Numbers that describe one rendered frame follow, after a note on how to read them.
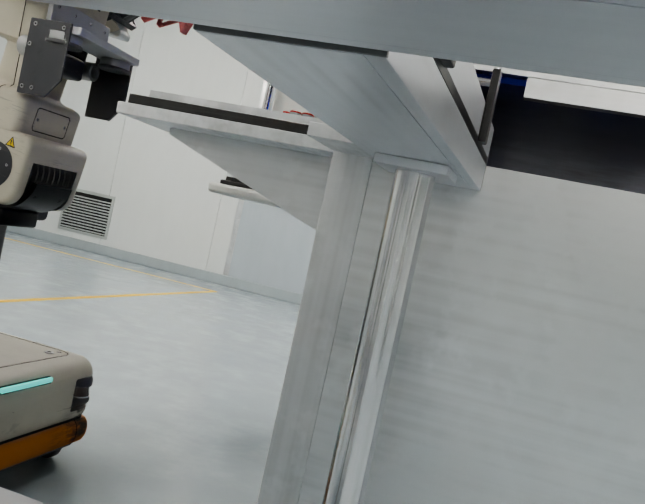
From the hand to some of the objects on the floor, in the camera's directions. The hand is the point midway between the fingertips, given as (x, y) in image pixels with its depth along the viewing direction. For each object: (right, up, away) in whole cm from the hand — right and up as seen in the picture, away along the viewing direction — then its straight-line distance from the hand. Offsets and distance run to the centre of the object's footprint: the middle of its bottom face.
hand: (184, 29), depth 135 cm
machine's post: (+12, -110, -16) cm, 112 cm away
